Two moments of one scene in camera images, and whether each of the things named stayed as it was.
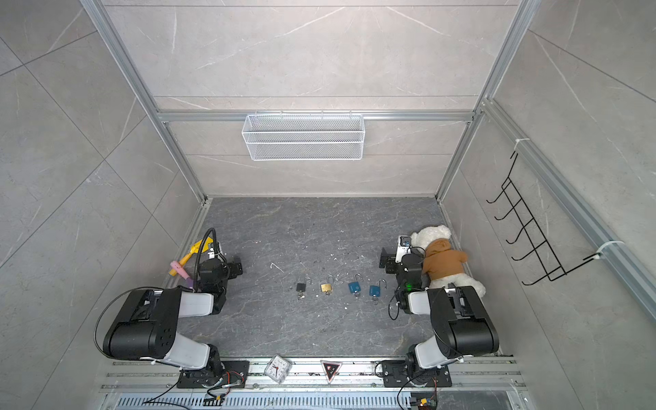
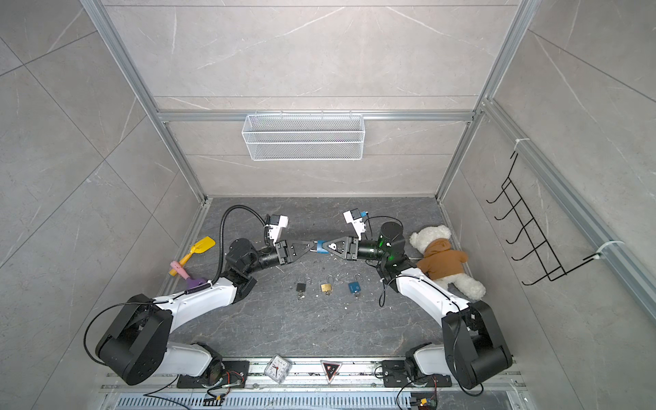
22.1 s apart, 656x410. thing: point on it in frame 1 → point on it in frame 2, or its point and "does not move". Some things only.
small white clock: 278,369 does not move
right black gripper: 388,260 → 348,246
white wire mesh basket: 303,137 does not move
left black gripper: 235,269 → 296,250
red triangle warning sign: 330,369 does not move
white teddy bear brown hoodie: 443,263 does not move
